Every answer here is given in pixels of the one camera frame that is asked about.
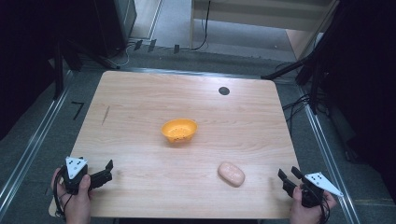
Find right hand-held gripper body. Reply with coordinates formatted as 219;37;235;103
299;172;345;209

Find metal floor rail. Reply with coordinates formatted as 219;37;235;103
298;87;362;224
0;70;75;216
120;66;301;84

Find person's right hand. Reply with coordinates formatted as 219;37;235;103
289;185;338;224

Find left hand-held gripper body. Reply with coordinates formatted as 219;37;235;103
61;156;94;196

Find black hanging cable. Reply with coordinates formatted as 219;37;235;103
188;0;212;52

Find white floor cable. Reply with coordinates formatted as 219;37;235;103
117;42;138;67

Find person's left hand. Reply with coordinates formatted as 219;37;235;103
50;167;96;224

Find beige wooden shelf unit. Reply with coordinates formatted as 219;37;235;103
190;0;341;61

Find black stand leg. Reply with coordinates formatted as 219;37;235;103
62;39;121;71
51;39;65;101

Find black tripod leg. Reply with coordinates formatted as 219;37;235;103
261;51;316;81

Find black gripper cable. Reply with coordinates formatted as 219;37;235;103
303;184;332;224
52;166;73;219

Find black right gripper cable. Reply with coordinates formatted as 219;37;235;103
303;184;332;224

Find pink soap bar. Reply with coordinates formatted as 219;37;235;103
217;161;247;189

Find black floor cables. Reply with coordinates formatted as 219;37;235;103
275;62;328;133

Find dark cabinet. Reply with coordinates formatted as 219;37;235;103
92;0;138;59

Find orange perforated plastic bowl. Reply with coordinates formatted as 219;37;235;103
161;118;199;144

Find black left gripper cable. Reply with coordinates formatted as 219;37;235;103
52;166;73;219

